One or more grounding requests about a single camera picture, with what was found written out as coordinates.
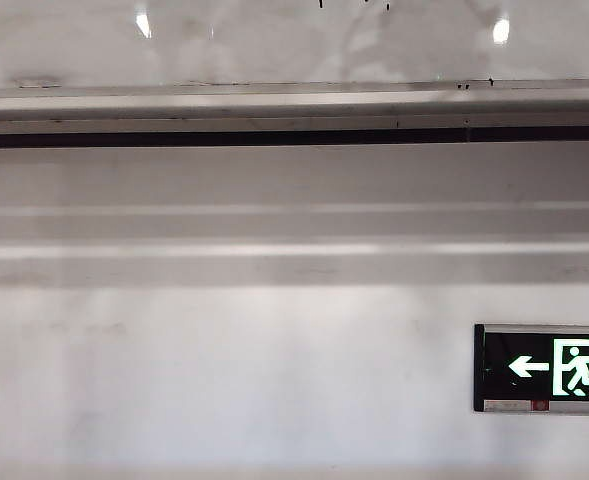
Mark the white glossy whiteboard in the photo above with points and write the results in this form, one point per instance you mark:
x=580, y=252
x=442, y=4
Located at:
x=294, y=42

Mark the green emergency exit sign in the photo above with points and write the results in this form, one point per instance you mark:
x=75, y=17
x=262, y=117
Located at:
x=544, y=367

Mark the silver aluminium whiteboard tray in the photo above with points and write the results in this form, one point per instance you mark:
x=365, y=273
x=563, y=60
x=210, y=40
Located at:
x=274, y=107

